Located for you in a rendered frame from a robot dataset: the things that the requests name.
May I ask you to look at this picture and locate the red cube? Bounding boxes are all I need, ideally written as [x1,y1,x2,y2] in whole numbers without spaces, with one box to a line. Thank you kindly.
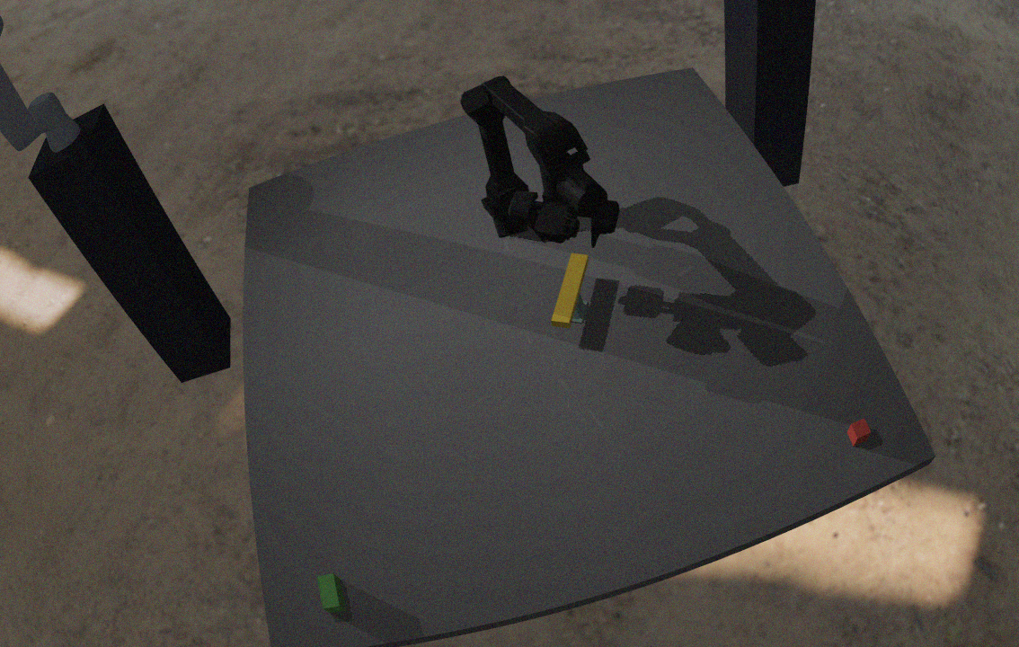
[847,418,871,446]

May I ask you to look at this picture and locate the yellow bar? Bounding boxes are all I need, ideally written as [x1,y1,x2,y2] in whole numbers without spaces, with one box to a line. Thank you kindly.
[552,253,589,329]

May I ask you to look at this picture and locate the green rectangular block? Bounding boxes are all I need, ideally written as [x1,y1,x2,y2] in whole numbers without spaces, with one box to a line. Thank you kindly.
[316,574,346,613]

